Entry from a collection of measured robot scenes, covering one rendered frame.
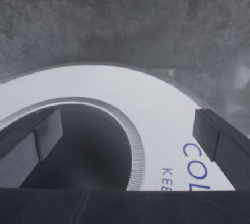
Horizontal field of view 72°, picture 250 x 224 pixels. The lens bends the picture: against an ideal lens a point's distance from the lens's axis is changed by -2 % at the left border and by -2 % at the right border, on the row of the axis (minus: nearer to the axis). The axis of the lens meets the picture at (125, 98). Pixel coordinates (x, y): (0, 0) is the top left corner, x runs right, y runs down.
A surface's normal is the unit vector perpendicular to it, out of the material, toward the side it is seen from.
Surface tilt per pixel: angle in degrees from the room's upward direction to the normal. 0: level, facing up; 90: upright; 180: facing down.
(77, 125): 4
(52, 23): 0
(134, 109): 90
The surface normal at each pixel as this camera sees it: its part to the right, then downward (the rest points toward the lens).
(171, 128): -0.04, -0.76
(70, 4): -0.06, 0.65
